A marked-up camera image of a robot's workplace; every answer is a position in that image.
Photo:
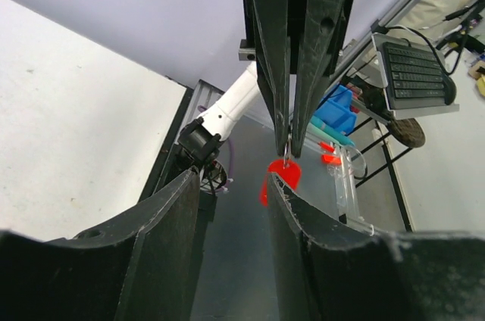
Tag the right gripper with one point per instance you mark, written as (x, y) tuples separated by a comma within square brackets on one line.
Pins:
[(300, 37)]

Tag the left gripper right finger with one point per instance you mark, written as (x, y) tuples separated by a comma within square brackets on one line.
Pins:
[(326, 270)]

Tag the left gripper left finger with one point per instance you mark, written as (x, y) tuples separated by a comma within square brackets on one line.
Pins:
[(134, 266)]

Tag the red key tag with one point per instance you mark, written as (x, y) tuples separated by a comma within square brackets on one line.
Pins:
[(288, 170)]

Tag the metal keyring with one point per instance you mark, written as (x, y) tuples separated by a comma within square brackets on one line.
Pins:
[(287, 151)]

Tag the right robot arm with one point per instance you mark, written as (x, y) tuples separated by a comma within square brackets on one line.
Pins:
[(202, 138)]

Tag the clear acrylic stand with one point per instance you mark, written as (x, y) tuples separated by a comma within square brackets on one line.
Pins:
[(329, 180)]

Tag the blue plastic bin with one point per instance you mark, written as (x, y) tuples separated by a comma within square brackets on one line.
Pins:
[(336, 111)]

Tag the black keyboard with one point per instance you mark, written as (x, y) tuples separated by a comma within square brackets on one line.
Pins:
[(415, 78)]

